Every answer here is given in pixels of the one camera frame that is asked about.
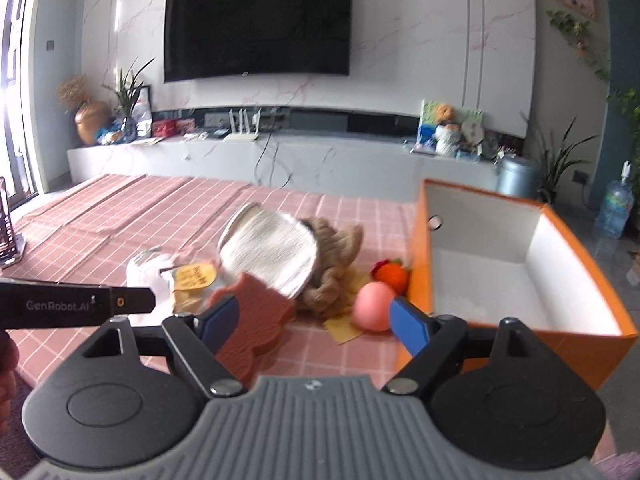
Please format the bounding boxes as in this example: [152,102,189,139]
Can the orange silver snack bag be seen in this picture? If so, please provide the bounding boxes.
[170,262,218,314]

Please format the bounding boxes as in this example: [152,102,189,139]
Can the red-brown sponge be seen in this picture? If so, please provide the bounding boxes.
[208,273,296,386]

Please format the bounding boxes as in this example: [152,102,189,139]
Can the brown braided plush rope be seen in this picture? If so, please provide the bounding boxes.
[294,216,366,319]

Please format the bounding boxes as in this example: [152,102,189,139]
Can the pink soft ball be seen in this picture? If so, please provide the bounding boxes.
[352,282,396,333]

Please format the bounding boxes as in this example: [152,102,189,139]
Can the left hand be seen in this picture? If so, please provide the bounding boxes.
[0,330,20,434]

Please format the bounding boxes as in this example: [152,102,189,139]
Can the dark rack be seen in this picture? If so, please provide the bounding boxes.
[0,177,26,269]

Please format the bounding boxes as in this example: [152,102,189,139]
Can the orange crochet fruit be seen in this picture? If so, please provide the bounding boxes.
[370,259,410,296]

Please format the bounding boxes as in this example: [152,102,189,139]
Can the orange storage box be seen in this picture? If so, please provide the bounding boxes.
[408,179,639,389]

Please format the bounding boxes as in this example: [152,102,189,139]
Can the yellow cloth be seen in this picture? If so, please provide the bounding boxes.
[322,266,371,344]

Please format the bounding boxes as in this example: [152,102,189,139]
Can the pink checkered tablecloth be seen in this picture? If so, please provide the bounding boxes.
[4,174,414,387]

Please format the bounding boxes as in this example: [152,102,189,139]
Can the white knitted cloth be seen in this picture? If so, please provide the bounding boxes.
[217,203,319,299]

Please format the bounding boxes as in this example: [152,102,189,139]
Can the white marble tv console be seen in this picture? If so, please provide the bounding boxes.
[67,132,497,203]

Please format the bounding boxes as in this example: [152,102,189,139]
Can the grey metal trash can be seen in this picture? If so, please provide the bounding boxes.
[496,156,540,200]

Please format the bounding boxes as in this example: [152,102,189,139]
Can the brown round vase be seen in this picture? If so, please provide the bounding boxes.
[75,101,112,146]

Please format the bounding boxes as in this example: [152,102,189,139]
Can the plush doll on white pot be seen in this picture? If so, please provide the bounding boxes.
[434,103,461,157]

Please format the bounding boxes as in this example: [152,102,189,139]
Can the white wifi router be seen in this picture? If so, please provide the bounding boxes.
[224,108,262,142]

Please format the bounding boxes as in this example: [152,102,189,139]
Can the red box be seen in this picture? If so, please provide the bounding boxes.
[152,119,177,139]

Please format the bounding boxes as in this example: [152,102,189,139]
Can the potted green plant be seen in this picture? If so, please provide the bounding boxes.
[521,114,599,205]

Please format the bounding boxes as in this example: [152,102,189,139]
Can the tall leafy plant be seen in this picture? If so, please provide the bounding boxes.
[606,86,640,201]

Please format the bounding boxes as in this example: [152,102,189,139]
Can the green picture board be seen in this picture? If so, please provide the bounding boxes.
[413,100,485,159]

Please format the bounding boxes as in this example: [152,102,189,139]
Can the blue water jug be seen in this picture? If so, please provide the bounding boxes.
[594,160,634,238]

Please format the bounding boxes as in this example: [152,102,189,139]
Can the green plant in glass vase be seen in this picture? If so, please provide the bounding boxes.
[102,58,155,141]

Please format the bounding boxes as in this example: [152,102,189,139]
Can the hanging green vine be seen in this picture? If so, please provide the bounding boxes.
[546,10,611,81]

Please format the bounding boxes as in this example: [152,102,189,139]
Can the grey cables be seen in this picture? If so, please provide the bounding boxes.
[252,131,294,190]

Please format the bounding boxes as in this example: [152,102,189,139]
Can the black wall television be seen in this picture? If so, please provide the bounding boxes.
[164,0,352,82]

